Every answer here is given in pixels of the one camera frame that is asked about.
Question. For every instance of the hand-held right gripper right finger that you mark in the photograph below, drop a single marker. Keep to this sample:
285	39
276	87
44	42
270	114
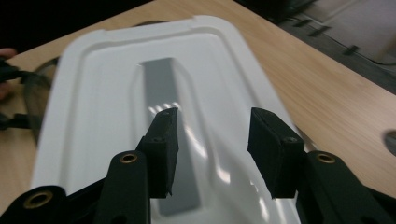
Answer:
274	155

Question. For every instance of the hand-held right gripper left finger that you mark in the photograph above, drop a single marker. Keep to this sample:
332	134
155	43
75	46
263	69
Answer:
162	155

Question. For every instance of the white container lid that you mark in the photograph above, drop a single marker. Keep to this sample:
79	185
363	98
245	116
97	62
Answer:
102	109

